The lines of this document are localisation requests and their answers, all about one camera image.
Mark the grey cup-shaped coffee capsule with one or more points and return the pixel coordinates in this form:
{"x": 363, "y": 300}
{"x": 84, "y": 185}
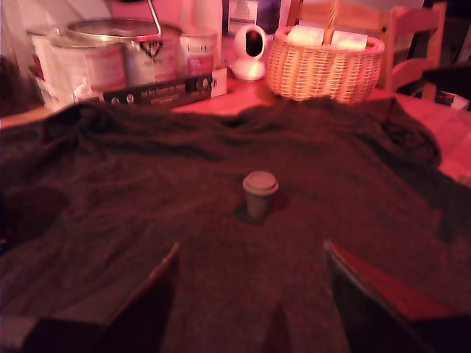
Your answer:
{"x": 259, "y": 198}

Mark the dark cloth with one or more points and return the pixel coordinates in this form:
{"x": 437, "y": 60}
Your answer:
{"x": 221, "y": 147}

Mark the long black capsule box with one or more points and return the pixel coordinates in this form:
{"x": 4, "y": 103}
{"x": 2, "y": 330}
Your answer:
{"x": 162, "y": 90}

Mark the wicker basket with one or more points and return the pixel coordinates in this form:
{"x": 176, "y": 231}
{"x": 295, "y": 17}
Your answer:
{"x": 324, "y": 73}

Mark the tin can with triangle logo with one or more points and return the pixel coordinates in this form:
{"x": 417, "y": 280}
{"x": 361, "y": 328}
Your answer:
{"x": 147, "y": 62}

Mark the tin can with text label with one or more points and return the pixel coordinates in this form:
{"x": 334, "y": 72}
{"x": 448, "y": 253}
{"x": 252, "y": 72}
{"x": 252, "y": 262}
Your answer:
{"x": 73, "y": 66}

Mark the tin can with script label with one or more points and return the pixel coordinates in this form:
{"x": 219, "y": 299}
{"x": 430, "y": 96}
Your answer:
{"x": 200, "y": 55}

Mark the wooden chair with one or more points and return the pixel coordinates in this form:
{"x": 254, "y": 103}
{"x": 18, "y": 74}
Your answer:
{"x": 408, "y": 44}

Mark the pale box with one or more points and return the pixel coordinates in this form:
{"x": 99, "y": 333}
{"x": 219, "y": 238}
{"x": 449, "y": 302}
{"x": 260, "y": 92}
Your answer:
{"x": 349, "y": 40}
{"x": 305, "y": 36}

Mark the white metal bottle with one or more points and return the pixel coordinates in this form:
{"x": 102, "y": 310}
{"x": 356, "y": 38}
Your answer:
{"x": 202, "y": 18}

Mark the small white round camera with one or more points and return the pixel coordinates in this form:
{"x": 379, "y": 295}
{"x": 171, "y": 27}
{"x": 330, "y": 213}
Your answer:
{"x": 250, "y": 68}

